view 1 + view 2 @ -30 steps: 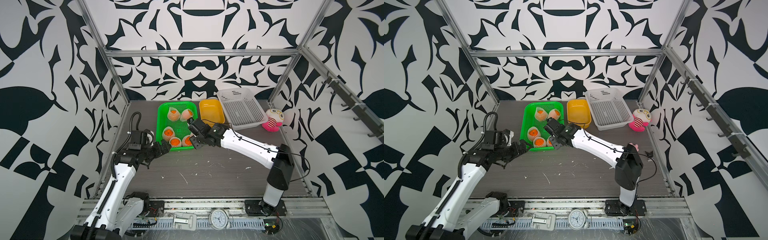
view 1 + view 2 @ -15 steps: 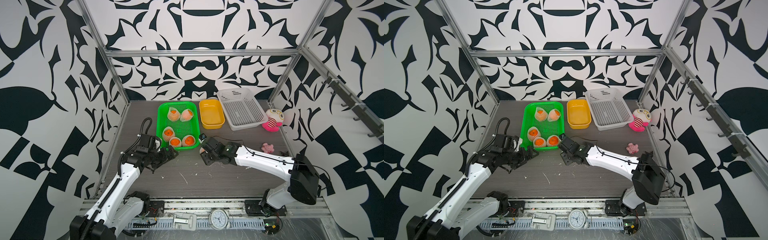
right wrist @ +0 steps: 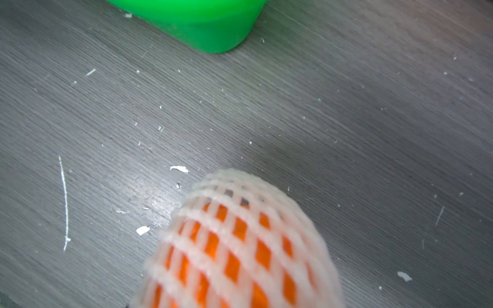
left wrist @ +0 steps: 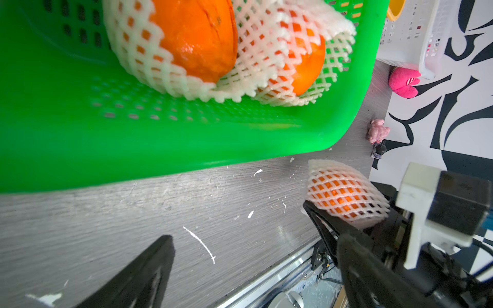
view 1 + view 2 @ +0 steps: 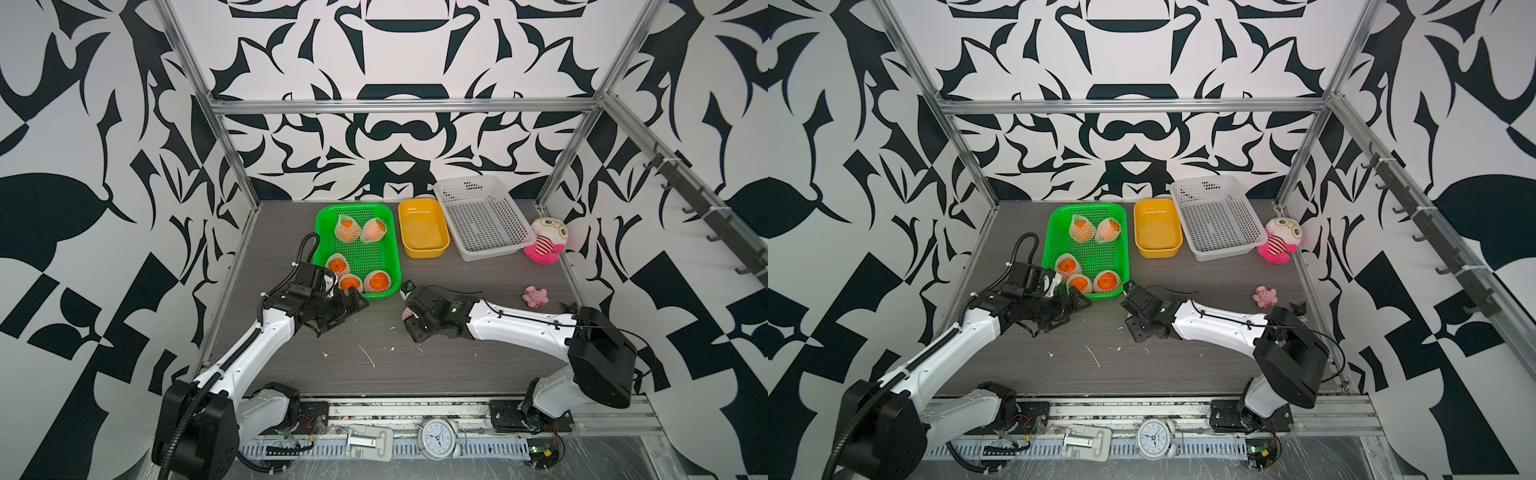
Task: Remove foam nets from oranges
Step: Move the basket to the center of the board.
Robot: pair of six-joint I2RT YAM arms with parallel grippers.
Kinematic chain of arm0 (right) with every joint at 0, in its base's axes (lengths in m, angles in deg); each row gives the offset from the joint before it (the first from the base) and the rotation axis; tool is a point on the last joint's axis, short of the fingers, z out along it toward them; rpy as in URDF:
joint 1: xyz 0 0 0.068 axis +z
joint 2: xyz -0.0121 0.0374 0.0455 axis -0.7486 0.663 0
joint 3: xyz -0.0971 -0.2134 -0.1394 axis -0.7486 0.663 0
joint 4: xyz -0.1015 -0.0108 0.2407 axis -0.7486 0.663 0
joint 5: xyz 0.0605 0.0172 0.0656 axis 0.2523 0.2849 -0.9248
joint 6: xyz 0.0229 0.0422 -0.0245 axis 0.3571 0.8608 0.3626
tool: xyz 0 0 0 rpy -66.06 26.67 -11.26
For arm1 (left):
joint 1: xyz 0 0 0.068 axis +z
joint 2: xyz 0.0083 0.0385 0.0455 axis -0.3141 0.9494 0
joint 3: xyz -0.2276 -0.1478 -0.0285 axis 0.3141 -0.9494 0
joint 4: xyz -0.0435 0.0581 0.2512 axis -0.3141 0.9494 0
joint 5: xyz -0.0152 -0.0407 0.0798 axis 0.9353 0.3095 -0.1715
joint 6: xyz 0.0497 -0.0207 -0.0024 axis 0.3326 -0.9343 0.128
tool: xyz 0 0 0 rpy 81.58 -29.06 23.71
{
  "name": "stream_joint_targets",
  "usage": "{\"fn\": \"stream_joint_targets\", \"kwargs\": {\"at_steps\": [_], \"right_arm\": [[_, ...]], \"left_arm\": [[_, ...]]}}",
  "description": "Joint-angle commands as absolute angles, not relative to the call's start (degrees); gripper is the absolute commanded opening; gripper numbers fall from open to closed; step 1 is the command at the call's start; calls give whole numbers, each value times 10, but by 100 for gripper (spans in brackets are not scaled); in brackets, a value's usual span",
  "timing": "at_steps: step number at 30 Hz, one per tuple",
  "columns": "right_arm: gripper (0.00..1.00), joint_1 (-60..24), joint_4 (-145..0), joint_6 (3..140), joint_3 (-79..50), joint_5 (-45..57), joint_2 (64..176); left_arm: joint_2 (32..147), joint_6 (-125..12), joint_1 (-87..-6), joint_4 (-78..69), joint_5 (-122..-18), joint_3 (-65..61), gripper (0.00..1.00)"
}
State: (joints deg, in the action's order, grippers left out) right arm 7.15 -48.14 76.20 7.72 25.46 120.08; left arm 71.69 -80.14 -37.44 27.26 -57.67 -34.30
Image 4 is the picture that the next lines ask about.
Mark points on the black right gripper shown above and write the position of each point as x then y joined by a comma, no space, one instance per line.
458,287

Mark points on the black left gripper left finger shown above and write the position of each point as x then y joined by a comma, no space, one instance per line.
142,283

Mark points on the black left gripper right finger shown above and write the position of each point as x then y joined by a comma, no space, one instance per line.
376,275

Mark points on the orange being unwrapped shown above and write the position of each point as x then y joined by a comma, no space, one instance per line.
339,196

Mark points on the white foam net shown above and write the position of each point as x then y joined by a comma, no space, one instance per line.
380,205

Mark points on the small black figurine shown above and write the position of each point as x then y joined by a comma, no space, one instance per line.
379,149

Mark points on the white analog clock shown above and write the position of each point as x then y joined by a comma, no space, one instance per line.
289,299

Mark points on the small pink pig toy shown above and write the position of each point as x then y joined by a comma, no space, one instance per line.
377,132

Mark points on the pink white plush doll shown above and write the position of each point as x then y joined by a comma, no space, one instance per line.
402,81

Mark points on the netted orange front right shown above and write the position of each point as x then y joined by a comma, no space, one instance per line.
291,51

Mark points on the netted orange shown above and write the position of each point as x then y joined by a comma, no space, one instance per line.
291,51
189,49

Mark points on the green plastic basket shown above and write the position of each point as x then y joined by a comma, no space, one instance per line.
72,117

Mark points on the white perforated plastic basket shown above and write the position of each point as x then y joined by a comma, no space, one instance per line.
417,39

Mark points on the yellow plastic tub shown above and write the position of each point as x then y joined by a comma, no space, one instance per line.
395,9

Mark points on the netted orange front middle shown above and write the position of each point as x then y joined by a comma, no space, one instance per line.
189,49

